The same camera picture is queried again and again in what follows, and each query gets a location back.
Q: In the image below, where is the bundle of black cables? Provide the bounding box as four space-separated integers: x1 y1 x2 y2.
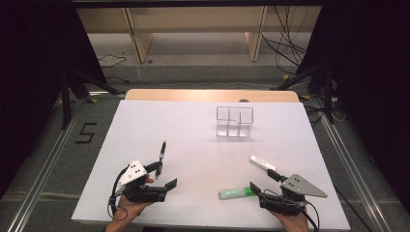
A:
261 5 311 75

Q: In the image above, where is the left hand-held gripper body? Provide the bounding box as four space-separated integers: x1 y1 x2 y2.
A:
116 159 169 204

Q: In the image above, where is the black tripod stand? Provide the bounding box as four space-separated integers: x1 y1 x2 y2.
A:
270 59 337 126
59 66 128 131

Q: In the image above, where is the black pen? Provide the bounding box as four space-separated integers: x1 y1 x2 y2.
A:
155 139 167 181

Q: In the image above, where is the light wooden bench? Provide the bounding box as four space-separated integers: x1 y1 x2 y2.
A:
76 5 323 64

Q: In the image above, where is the green highlighter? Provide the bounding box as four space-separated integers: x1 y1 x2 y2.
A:
218 186 259 201

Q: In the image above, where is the thin black floor cable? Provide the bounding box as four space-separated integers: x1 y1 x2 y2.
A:
97 53 128 68

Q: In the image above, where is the aluminium floor rail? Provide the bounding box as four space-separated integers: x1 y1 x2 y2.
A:
5 96 90 232
310 96 393 232

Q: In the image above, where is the person's right hand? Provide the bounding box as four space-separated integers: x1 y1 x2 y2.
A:
270 207 311 232

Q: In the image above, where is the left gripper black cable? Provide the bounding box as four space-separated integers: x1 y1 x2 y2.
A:
106 166 131 221

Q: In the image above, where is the black curtain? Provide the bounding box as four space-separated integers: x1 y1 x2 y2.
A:
295 0 410 205
0 0 108 199

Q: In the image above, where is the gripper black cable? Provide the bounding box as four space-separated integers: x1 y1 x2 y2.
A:
303 198 321 232
106 166 131 221

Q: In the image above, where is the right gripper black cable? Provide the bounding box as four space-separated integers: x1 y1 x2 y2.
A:
303 198 321 232

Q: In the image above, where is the clear acrylic organizer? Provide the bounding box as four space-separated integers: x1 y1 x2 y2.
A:
215 105 255 139

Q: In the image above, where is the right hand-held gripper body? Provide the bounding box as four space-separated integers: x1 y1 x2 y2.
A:
258 173 329 217

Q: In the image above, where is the white marker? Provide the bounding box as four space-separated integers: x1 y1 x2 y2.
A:
249 155 278 172

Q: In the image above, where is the person's left hand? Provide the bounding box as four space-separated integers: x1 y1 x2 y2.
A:
111 175 156 224

